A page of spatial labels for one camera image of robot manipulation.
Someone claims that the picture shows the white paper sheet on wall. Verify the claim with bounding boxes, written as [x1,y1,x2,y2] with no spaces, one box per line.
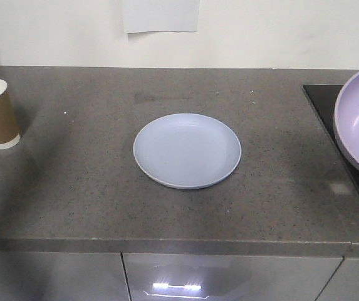
[122,0,200,34]

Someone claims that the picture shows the light blue plastic plate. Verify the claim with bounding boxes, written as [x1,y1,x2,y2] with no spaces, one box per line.
[133,114,242,189]

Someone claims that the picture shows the black induction cooktop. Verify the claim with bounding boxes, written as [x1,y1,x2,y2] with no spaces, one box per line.
[303,84,359,193]

